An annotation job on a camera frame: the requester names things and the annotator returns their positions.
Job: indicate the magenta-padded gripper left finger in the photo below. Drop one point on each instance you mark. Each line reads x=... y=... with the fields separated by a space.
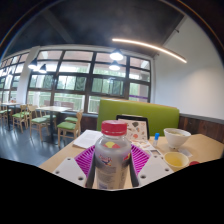
x=70 y=170

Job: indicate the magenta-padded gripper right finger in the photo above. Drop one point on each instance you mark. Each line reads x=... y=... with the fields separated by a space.
x=153 y=168

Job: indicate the red-capped clear drink bottle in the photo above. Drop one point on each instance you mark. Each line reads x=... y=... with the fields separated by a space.
x=112 y=160

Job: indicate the small white flat device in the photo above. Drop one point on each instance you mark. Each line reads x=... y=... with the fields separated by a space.
x=156 y=153

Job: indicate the small blue-capped white bottle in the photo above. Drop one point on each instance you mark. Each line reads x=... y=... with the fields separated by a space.
x=156 y=139

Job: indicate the white paper sheets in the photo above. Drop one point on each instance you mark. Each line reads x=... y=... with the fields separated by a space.
x=86 y=138

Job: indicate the white ceramic bowl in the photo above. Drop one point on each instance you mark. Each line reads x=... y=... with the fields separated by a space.
x=176 y=138

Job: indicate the black-framed tablet with pictures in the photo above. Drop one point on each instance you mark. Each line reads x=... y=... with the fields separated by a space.
x=137 y=128

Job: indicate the group of green-seated wooden chairs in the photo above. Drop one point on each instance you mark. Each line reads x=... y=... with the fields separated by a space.
x=66 y=125

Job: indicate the green upholstered bench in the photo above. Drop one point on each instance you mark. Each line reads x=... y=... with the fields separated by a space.
x=160 y=116

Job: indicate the light wooden dining table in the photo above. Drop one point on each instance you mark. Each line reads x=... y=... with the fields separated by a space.
x=8 y=104
x=53 y=108

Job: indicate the group of dark pendant lamps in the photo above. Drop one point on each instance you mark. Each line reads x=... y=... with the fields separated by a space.
x=116 y=55

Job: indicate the long curved linear light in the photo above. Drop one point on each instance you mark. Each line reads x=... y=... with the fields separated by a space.
x=150 y=45

